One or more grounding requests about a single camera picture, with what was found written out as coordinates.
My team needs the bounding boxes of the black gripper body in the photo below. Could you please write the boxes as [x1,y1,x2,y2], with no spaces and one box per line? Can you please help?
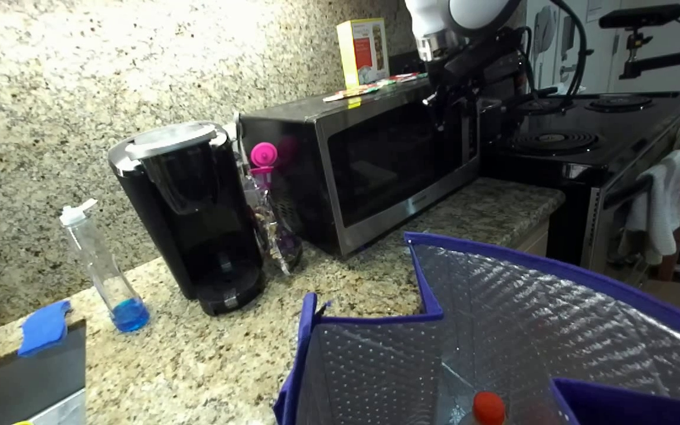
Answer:
[425,31,519,101]

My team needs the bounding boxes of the microwave door with dark glass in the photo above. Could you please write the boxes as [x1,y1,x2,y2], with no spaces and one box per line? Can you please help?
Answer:
[323,84,484,260]

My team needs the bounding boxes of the stainless steel microwave body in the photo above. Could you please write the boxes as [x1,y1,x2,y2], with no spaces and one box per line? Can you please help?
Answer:
[234,72,487,260]

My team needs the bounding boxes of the colourful flat packets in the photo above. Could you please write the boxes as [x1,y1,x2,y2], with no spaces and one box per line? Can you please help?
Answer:
[321,71,430,107]

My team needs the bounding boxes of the yellow and red carton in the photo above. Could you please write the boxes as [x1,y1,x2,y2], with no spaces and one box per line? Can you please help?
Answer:
[336,16,391,93]

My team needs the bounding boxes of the black electric stove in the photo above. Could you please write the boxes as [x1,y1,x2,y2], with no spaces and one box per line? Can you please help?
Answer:
[389,44,680,274]

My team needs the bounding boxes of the clear bottle with pink lid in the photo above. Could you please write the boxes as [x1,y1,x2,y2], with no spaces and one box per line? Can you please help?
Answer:
[238,139,307,277]

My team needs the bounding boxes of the white hanging towel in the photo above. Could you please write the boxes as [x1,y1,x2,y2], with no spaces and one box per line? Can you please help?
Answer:
[621,147,680,268]

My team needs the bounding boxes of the purple insulated cooler bag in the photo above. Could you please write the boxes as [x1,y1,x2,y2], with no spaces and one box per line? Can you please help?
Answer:
[271,229,680,425]

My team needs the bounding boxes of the black pod coffee maker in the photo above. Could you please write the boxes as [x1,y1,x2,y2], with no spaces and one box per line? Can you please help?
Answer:
[106,118,269,318]

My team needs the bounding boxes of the clear bottle with blue liquid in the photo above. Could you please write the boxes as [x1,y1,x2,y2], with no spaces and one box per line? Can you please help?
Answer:
[56,199,153,335]

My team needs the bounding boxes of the blue sponge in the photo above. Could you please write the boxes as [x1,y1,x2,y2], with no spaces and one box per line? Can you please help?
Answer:
[16,298,73,358]

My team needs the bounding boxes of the black box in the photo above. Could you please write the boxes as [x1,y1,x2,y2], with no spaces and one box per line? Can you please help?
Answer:
[0,318,90,425]

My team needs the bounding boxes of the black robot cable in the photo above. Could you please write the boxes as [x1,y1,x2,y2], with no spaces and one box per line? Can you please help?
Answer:
[521,0,595,109]

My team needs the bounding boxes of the black camera on mount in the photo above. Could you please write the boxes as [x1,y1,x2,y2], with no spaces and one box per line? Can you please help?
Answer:
[596,2,680,83]

